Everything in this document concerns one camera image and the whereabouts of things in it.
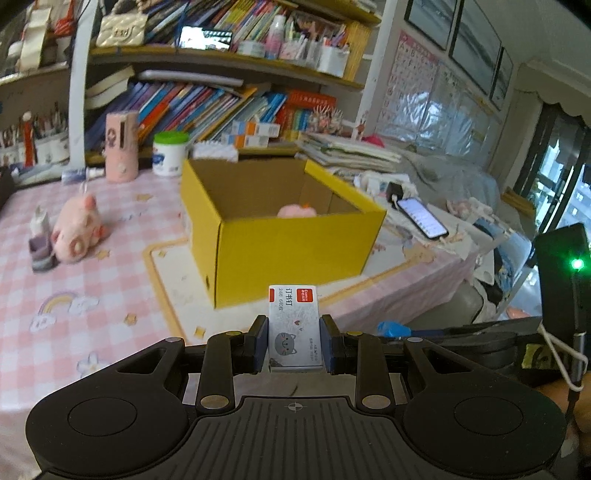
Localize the white and orange small boxes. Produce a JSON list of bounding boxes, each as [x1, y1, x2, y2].
[[222, 121, 281, 148]]

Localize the pile of paper booklets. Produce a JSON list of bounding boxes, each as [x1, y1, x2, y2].
[[295, 131, 402, 176]]

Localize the white staple box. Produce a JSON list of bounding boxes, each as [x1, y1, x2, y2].
[[268, 285, 324, 372]]

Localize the pink pig plush toy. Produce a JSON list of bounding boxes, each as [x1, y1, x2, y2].
[[51, 194, 109, 264]]

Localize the grey laptop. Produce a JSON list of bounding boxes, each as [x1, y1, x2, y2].
[[137, 69, 245, 88]]

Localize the pink alphabet wall poster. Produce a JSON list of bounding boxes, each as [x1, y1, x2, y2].
[[376, 30, 439, 139]]

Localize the pink cylindrical desk device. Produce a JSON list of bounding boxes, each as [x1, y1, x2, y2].
[[104, 111, 139, 184]]

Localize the black charger plug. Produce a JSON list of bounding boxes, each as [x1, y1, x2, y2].
[[385, 181, 419, 208]]

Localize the red boxed book set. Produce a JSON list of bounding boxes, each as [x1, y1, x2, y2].
[[279, 90, 337, 139]]

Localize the row of upright thin books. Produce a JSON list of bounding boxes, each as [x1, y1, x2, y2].
[[143, 0, 370, 47]]

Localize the pink plush with orange beak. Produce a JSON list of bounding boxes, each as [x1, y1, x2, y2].
[[277, 202, 318, 219]]

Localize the white wall charger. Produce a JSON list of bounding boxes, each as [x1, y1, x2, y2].
[[30, 208, 50, 237]]

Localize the smartphone with white screen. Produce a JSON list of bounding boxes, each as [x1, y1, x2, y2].
[[397, 198, 450, 241]]

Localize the large framed picture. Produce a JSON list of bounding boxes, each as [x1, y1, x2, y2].
[[404, 0, 502, 97]]

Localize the white jar with green lid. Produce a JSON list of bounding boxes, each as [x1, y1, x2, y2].
[[152, 131, 191, 178]]

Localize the cream ribbon rolls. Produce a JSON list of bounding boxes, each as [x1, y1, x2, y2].
[[18, 0, 58, 70]]

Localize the red tassel ornament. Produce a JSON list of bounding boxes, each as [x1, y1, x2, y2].
[[21, 111, 38, 167]]

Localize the pink checked tablecloth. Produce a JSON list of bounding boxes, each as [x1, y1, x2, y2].
[[0, 168, 481, 411]]

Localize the cream quilted handbag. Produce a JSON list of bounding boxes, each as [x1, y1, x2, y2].
[[95, 4, 148, 47]]

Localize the small purple container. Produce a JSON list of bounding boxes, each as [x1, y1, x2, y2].
[[29, 233, 58, 271]]

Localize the smartphone with lit screen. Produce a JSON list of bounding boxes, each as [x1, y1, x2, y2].
[[178, 25, 233, 51]]

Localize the dark framed window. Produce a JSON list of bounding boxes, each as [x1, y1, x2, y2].
[[512, 102, 591, 232]]

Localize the person's right forearm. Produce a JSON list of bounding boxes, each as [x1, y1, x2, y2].
[[536, 381, 591, 462]]

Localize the white tissue pack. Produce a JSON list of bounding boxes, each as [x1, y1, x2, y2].
[[191, 142, 240, 162]]

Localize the white power strip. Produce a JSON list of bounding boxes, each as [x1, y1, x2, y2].
[[355, 173, 411, 195]]

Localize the spiky coral ornament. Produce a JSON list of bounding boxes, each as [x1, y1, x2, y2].
[[309, 104, 345, 134]]

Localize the row of leaning colourful books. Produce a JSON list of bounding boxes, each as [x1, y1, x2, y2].
[[85, 80, 287, 148]]

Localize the bunch of pens and brushes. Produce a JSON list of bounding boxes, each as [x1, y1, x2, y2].
[[0, 102, 68, 141]]

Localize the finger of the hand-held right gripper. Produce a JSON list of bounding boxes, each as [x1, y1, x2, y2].
[[378, 318, 543, 370]]

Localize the pink and white bottle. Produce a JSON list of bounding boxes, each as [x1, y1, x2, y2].
[[265, 15, 287, 60]]

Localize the yellow cardboard box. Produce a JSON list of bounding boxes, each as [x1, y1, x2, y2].
[[180, 157, 387, 309]]

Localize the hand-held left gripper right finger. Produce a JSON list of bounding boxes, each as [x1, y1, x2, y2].
[[322, 315, 476, 415]]

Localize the white pen holder with markers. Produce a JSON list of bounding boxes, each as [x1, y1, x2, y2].
[[318, 45, 350, 78]]

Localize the grey sofa cover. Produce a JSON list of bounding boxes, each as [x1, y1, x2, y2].
[[397, 152, 502, 217]]

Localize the small framed picture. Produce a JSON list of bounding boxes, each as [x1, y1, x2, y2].
[[489, 46, 514, 112]]

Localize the white shelf unit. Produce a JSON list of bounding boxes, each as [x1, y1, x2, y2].
[[0, 60, 75, 181]]

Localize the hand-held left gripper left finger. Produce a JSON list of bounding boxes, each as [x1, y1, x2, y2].
[[115, 315, 269, 415]]

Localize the yellow wooden bookshelf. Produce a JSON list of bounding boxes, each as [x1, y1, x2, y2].
[[69, 0, 384, 167]]

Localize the stack of thick books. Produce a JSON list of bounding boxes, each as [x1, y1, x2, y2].
[[84, 66, 136, 110]]

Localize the dark blue spray bottle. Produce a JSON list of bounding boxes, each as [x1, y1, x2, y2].
[[62, 166, 106, 183]]

